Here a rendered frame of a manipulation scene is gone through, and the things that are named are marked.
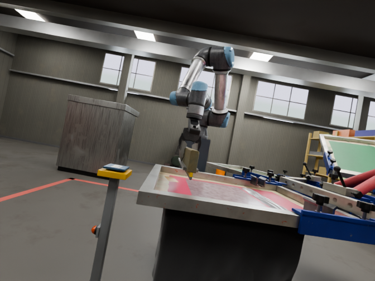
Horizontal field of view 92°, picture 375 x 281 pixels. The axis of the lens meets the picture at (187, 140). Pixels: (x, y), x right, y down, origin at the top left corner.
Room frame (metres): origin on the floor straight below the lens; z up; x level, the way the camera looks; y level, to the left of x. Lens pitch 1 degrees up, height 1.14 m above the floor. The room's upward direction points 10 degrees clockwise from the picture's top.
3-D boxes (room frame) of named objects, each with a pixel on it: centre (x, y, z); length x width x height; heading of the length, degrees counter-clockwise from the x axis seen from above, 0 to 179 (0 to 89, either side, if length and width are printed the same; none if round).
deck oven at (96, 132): (4.68, 2.19, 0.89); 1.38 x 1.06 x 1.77; 88
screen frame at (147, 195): (0.83, -0.26, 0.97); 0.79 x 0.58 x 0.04; 95
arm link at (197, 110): (0.83, -0.01, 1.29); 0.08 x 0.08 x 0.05
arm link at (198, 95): (0.83, -0.01, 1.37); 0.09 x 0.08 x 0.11; 160
